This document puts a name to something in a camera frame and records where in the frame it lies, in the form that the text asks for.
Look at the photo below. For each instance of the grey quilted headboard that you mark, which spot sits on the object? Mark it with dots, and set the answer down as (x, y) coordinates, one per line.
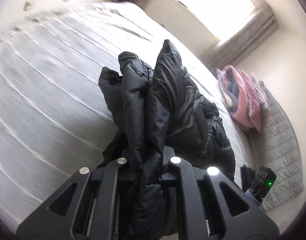
(280, 152)

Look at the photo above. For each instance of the beige dotted curtain right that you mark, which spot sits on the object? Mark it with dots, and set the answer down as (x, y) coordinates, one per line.
(261, 26)

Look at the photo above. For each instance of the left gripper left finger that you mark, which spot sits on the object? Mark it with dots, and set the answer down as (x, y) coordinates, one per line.
(91, 204)

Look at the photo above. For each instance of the black quilted puffer jacket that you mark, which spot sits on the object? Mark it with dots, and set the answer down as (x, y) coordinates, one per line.
(153, 108)

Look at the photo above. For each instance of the pink grey folded quilt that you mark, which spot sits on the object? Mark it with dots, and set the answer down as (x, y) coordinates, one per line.
(240, 97)

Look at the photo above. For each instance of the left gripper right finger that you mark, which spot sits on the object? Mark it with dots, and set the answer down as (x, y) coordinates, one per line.
(210, 206)

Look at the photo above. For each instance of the folded black garment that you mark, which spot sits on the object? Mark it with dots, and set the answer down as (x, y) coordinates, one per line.
(247, 176)

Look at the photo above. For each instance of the bright window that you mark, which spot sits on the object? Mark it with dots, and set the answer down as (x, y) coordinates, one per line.
(223, 18)

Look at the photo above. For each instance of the pink grey velvet pillow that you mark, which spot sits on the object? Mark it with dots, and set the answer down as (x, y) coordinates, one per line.
(260, 99)

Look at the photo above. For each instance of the white lace bedspread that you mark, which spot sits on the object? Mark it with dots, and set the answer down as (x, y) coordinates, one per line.
(53, 116)

